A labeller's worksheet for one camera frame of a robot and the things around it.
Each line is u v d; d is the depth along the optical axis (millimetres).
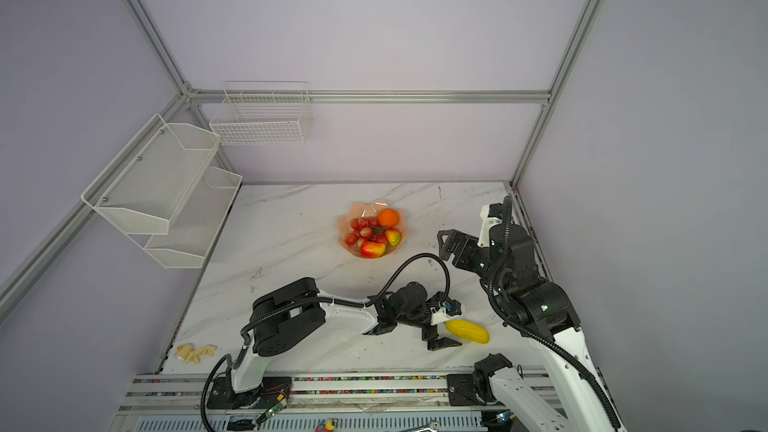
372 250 928
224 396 737
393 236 979
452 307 688
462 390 734
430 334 732
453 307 688
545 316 409
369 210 1075
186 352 781
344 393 748
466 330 800
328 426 674
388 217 1012
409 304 676
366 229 981
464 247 554
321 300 534
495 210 557
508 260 439
